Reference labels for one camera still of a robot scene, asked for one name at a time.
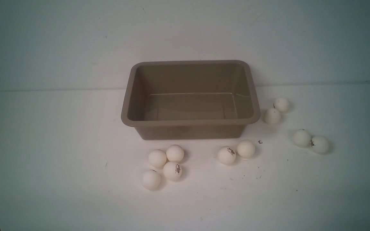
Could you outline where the white ping-pong ball with logo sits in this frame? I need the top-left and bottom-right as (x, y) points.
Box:
(163, 161), (183, 181)
(217, 146), (237, 165)

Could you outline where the tan plastic storage bin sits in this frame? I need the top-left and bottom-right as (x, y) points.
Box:
(121, 60), (261, 140)

